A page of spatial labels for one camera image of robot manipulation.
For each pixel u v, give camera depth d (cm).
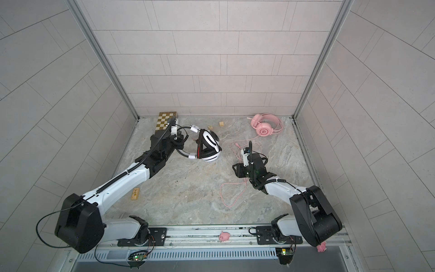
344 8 71
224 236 70
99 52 84
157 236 71
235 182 87
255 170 67
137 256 64
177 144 69
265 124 104
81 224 39
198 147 75
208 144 72
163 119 112
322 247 67
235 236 73
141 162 53
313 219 42
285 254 68
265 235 71
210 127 111
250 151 78
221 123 112
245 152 79
